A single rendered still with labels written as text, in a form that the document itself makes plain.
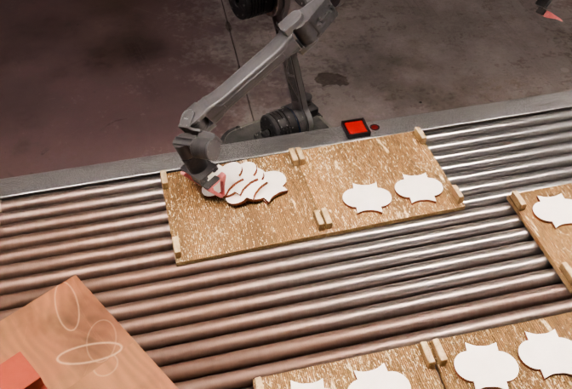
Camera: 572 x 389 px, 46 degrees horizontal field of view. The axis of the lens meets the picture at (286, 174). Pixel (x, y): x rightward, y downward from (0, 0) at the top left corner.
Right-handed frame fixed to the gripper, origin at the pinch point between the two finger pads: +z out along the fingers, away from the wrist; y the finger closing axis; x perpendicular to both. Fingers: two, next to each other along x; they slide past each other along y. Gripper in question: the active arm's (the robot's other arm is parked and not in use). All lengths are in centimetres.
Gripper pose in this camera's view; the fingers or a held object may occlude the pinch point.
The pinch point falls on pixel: (211, 188)
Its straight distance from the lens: 193.4
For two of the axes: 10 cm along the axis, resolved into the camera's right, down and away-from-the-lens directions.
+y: -6.5, -3.4, 6.8
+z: 3.3, 6.8, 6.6
